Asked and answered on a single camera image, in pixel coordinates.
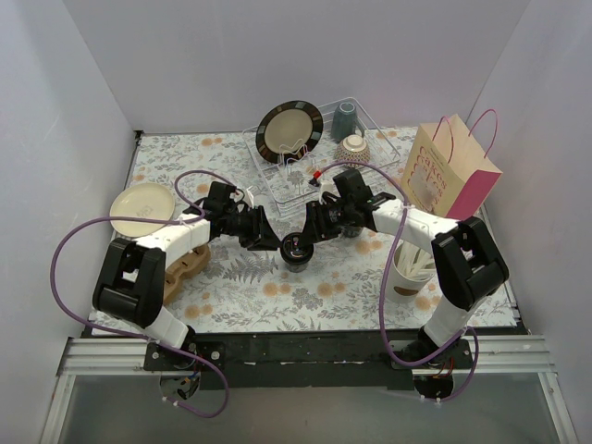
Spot black cup lid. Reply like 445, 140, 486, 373
279, 232, 314, 265

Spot dark translucent takeout cup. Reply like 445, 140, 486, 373
284, 257, 309, 273

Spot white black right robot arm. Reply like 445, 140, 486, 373
297, 169, 509, 368

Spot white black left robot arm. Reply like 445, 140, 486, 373
92, 181, 281, 370

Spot floral tablecloth mat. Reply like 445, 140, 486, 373
129, 132, 441, 332

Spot patterned ceramic bowl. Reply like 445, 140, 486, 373
335, 134, 371, 167

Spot brown cardboard cup carrier stack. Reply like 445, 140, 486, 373
163, 245, 211, 305

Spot grey green mug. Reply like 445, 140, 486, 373
330, 101, 364, 142

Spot cream plate on table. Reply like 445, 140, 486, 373
110, 182, 175, 238

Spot white cup with stirrers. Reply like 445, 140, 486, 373
386, 241, 436, 302

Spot dark rimmed plate in rack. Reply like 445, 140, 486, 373
255, 100, 324, 164

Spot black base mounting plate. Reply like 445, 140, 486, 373
143, 330, 480, 392

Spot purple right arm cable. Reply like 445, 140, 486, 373
309, 161, 480, 403

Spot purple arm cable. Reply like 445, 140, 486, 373
309, 161, 480, 403
49, 169, 255, 419

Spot white wire dish rack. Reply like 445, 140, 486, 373
242, 97, 414, 218

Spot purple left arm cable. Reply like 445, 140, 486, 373
49, 169, 255, 419

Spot paper bag pink handles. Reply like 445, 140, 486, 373
401, 115, 502, 220

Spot aluminium frame rail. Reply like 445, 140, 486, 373
42, 330, 578, 443

